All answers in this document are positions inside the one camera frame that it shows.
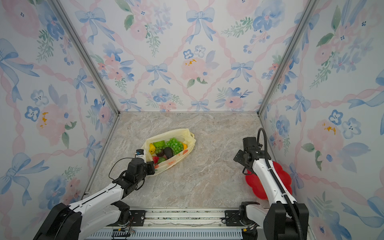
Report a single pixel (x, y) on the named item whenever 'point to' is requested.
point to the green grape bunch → (176, 146)
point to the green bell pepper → (160, 144)
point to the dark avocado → (168, 152)
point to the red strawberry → (155, 159)
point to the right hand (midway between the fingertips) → (246, 161)
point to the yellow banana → (185, 146)
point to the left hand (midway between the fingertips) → (155, 161)
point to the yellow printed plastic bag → (185, 135)
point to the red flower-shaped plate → (253, 181)
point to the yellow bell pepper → (152, 148)
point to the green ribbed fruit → (161, 159)
